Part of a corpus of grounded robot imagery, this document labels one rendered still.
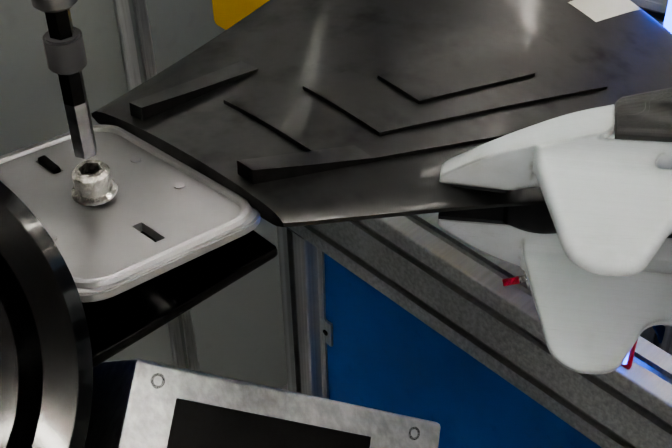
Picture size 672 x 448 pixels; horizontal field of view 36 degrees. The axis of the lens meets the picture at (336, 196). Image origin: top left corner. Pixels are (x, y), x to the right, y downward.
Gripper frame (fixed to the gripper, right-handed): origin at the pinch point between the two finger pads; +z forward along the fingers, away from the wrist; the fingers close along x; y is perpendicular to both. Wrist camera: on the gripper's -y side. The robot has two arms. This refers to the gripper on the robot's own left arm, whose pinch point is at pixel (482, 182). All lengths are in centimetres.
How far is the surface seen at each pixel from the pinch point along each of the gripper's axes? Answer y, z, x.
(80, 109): 3.9, 11.2, -5.1
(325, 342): -36, 14, 57
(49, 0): 3.9, 11.2, -8.6
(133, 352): -57, 47, 92
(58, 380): 12.0, 9.0, -3.9
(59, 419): 12.7, 8.8, -3.4
